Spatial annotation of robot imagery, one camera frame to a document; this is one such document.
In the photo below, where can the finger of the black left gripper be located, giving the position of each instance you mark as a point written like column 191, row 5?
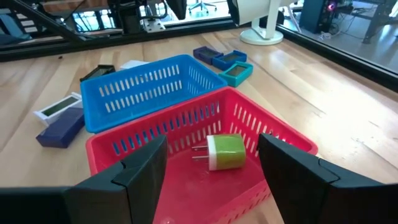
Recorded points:
column 172, row 5
column 181, row 6

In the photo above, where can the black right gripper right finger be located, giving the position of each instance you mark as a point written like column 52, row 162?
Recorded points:
column 311, row 193

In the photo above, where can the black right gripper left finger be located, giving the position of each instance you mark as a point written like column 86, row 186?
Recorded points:
column 124, row 193

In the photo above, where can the dark purple digital display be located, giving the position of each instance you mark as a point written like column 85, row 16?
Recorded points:
column 208, row 53

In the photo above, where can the white digital display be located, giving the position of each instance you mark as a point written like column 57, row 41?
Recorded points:
column 132, row 64
column 59, row 106

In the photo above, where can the teal digital display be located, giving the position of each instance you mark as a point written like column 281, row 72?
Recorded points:
column 236, row 71

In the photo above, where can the navy blue digital display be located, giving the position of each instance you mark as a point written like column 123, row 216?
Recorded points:
column 62, row 129

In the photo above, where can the green white wall charger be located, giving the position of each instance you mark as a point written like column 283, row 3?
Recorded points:
column 227, row 152

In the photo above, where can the black digital display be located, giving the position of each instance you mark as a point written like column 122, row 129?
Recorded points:
column 98, row 72

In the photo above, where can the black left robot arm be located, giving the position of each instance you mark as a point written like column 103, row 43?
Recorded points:
column 130, row 18

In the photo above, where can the office chair base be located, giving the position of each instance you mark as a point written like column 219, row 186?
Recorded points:
column 202, row 6

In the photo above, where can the red plastic slotted basket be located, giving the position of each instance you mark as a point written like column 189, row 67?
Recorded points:
column 192, row 199

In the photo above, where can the blue plastic slotted basket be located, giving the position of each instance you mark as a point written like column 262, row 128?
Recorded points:
column 124, row 119

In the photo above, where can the white mug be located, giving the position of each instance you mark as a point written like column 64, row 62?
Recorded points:
column 261, row 37

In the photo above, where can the black lit computer tower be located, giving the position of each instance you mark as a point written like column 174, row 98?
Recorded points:
column 314, row 18

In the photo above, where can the black desk leg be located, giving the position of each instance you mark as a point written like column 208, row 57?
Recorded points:
column 376, row 21

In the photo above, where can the black aluminium table frame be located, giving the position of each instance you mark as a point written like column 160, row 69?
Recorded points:
column 46, row 49

